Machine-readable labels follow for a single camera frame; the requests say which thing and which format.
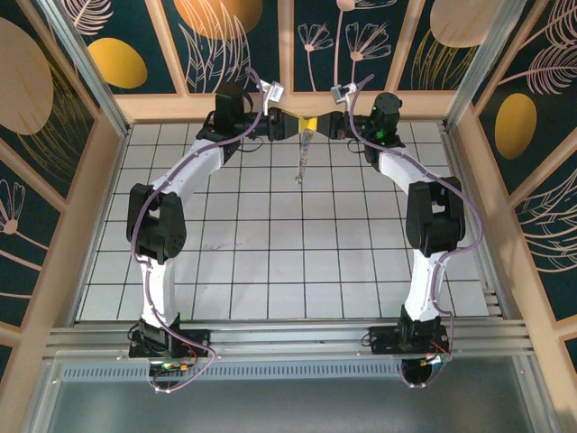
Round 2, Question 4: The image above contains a wall panel with yellow lines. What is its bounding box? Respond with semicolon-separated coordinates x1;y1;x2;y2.
396;0;510;93

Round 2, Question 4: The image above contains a wall panel with large circle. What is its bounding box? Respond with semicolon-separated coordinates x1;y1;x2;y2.
0;0;99;199

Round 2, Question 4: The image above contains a small controller board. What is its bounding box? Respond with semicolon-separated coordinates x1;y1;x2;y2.
418;349;453;367
151;358;202;376

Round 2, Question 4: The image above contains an aluminium frame post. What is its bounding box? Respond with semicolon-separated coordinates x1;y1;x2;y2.
38;0;133;136
444;0;517;132

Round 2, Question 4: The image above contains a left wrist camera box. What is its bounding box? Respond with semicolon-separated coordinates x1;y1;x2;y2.
261;79;286;114

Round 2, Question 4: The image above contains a dark floral wall panel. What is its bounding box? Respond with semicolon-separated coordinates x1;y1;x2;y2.
0;139;63;327
513;134;577;322

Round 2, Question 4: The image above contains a slotted metal cover strip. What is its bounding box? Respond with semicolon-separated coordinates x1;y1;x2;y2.
58;364;407;383

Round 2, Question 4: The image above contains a grey metal tray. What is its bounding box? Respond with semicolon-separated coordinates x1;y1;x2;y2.
26;355;558;433

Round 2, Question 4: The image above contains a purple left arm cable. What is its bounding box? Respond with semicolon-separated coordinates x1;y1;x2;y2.
132;66;267;393

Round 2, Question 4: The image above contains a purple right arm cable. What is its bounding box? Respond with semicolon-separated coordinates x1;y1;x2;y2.
349;74;485;390

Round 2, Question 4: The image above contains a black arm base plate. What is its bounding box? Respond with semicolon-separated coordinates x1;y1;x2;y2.
128;327;213;361
367;324;452;357

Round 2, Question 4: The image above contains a wall panel with flower outlines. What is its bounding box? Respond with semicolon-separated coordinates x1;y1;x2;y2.
292;0;410;94

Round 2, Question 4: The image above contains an aluminium side rail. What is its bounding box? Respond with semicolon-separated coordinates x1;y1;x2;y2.
440;128;513;324

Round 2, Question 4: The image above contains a clear plastic bag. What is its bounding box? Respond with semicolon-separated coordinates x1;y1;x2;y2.
293;128;316;184

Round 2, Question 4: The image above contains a wall panel with leaf outlines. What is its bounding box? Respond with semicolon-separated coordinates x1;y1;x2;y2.
160;0;283;95

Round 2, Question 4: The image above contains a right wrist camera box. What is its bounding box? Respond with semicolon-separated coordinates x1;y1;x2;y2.
330;83;357;109

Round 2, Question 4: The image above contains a long aluminium frame rail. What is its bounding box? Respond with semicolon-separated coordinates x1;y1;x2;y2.
44;325;536;362

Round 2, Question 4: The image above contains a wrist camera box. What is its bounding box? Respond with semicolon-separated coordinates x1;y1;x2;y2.
330;83;357;109
261;79;286;114

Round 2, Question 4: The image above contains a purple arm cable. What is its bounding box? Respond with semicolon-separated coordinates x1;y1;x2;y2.
132;66;267;393
349;74;485;390

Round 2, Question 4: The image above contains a wall panel with feather outline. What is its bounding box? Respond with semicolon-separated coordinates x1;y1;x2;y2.
471;0;577;198

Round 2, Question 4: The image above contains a wall panel with yellow oval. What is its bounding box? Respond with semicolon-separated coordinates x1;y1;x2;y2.
67;0;188;96

